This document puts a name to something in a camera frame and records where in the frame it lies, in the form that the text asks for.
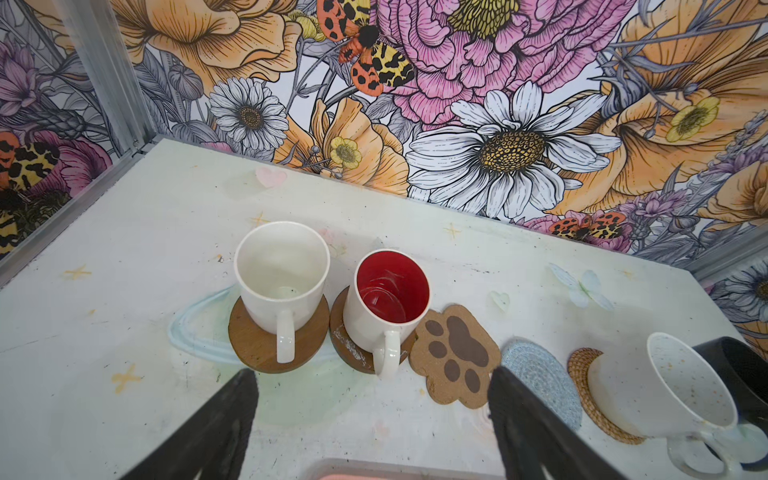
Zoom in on black mug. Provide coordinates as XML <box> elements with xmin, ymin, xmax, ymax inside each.
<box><xmin>693</xmin><ymin>337</ymin><xmax>767</xmax><ymax>456</ymax></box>

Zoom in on white mug red inside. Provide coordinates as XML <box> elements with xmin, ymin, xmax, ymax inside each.
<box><xmin>343</xmin><ymin>249</ymin><xmax>432</xmax><ymax>379</ymax></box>

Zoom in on white mug off tray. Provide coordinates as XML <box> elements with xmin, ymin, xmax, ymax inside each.
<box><xmin>234</xmin><ymin>221</ymin><xmax>331</xmax><ymax>364</ymax></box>

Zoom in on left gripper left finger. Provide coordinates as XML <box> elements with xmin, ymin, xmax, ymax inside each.
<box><xmin>123</xmin><ymin>369</ymin><xmax>259</xmax><ymax>479</ymax></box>

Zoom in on grey blue round coaster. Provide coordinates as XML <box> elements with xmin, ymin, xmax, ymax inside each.
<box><xmin>501</xmin><ymin>337</ymin><xmax>583</xmax><ymax>431</ymax></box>

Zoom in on glossy brown round coaster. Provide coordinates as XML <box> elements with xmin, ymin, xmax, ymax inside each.
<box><xmin>329</xmin><ymin>285</ymin><xmax>427</xmax><ymax>379</ymax></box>

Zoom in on brown paw print coaster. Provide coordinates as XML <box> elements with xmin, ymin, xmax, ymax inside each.
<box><xmin>409</xmin><ymin>304</ymin><xmax>501</xmax><ymax>409</ymax></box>

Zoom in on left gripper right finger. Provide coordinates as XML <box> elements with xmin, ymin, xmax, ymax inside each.
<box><xmin>487</xmin><ymin>366</ymin><xmax>623</xmax><ymax>479</ymax></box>

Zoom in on matte brown round coaster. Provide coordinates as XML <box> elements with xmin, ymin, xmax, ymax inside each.
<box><xmin>228</xmin><ymin>296</ymin><xmax>330</xmax><ymax>374</ymax></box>

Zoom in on woven wicker round coaster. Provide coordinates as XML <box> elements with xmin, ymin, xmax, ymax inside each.
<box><xmin>567</xmin><ymin>348</ymin><xmax>645</xmax><ymax>445</ymax></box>

